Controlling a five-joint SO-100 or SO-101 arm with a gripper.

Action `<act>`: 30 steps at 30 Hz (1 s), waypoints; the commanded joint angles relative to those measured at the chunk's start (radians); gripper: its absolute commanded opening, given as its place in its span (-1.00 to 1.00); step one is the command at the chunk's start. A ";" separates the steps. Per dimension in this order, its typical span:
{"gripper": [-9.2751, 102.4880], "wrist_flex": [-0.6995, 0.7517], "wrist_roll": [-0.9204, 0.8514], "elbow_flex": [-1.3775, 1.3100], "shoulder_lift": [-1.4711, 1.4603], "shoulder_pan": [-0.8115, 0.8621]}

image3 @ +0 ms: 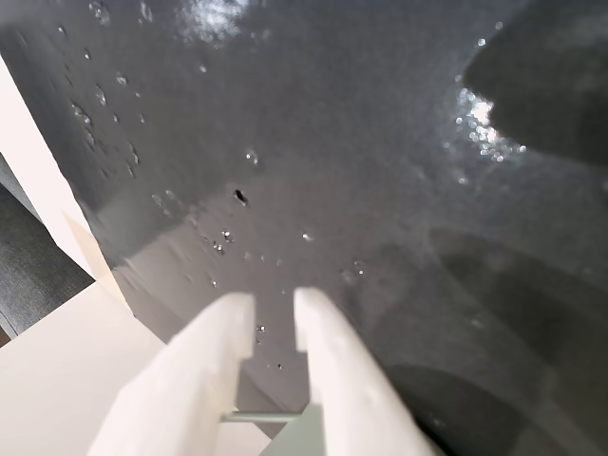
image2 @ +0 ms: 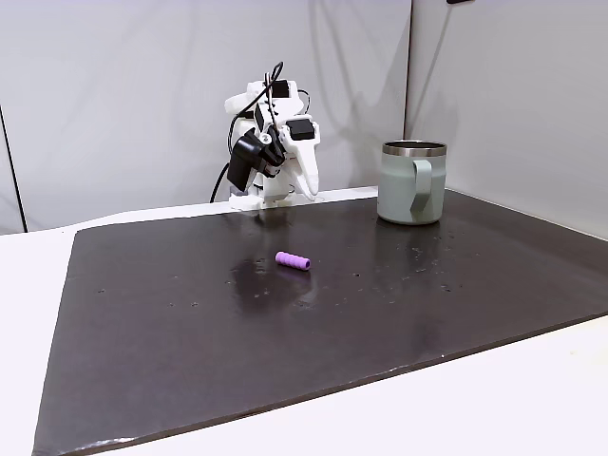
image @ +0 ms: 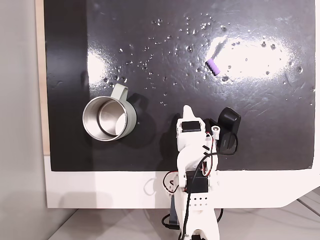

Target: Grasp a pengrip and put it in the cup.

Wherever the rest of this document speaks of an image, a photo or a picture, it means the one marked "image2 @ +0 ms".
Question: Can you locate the purple ribbed pen grip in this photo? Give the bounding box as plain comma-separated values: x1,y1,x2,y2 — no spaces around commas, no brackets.
275,250,313,271

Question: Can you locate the pale green steel-rimmed mug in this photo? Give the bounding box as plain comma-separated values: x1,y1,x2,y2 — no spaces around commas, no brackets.
376,139,448,226

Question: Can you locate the dark brown table mat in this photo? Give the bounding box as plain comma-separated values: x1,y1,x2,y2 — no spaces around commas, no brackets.
30,188,608,456

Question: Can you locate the black camera box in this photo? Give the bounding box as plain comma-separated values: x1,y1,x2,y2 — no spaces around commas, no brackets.
225,134,268,193

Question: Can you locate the black camera cable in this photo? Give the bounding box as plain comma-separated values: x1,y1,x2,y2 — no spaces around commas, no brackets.
229,60,287,158

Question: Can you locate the black power cable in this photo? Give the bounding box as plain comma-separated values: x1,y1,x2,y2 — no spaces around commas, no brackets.
209,162,231,204

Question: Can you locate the thin black wall strip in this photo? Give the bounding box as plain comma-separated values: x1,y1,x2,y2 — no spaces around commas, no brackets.
0,104,29,234

